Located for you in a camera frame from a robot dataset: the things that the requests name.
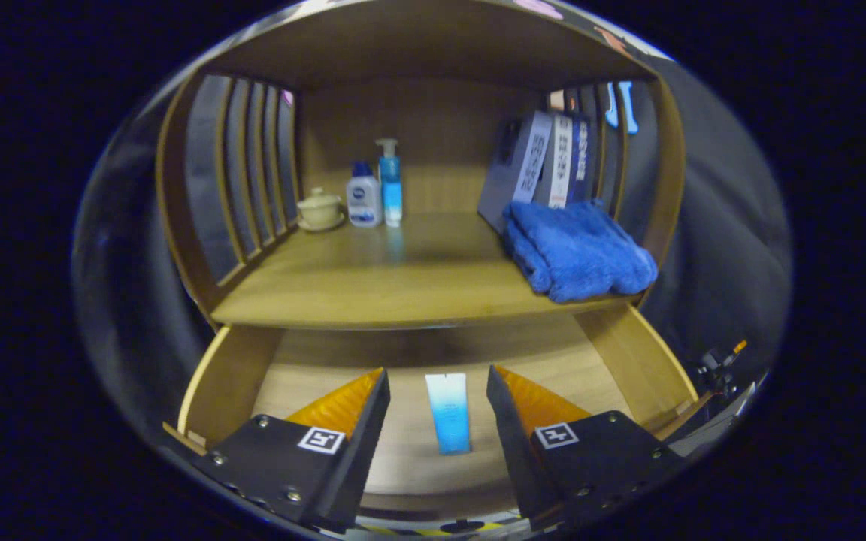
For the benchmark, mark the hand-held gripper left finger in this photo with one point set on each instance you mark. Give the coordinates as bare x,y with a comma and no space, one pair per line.
358,451

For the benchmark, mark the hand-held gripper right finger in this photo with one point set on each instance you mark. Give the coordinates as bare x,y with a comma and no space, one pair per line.
512,447

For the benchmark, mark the wooden drawer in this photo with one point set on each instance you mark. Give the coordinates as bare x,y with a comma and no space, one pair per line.
407,466

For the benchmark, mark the blue and white tube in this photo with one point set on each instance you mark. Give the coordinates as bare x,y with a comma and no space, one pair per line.
448,413

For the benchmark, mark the wooden countertop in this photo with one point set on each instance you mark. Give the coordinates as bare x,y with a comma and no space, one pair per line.
403,270

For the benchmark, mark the wooden cabinet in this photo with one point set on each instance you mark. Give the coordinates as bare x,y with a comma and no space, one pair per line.
433,128

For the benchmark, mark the folded blue towel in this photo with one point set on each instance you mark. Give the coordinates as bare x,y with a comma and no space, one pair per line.
579,252

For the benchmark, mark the black clamp with orange tip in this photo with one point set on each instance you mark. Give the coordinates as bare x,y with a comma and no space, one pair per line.
715,368

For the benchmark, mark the beige lidded teacup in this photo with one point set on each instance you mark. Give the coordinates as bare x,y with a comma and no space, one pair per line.
319,210

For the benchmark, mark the white bottle with blue cap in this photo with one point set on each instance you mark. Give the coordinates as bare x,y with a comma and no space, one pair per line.
364,201

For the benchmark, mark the blue pump bottle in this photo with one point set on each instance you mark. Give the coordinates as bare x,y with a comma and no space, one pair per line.
391,188

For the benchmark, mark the grey book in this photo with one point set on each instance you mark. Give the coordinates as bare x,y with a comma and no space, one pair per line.
512,165

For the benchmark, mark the white spine book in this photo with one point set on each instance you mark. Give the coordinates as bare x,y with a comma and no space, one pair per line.
559,161

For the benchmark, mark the black backdrop cloth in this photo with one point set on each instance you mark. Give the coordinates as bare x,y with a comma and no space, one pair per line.
726,248

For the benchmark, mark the dark blue book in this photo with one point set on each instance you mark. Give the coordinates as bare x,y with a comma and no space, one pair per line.
582,158

